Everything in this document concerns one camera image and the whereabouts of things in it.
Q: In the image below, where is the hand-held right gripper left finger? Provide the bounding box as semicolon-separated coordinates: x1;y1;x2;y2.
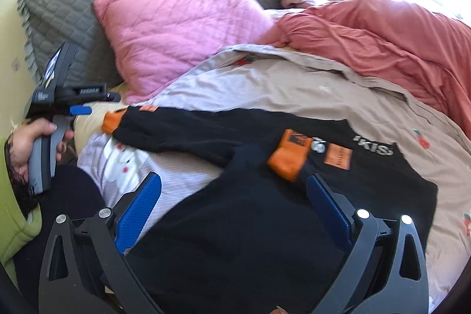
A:
39;172;164;314

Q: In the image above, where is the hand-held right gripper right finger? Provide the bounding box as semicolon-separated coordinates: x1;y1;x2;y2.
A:
306;173;429;314

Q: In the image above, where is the black sweater with orange cuffs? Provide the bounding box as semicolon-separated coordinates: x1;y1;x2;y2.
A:
101;106;438;314

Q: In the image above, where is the person's left forearm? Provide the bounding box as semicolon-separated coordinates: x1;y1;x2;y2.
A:
0;137;43;263

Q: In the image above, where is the person's left hand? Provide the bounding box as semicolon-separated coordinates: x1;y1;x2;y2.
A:
6;117;75;178

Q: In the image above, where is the pale yellow bed sheet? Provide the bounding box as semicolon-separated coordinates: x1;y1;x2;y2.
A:
74;82;135;153

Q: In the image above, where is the pink quilted pillow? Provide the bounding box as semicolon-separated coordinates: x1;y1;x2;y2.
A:
92;0;275;104

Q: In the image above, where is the beige strawberry print duvet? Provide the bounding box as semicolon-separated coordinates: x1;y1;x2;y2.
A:
75;44;471;303

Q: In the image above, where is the salmon pink blanket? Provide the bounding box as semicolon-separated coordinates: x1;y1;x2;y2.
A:
258;0;471;142

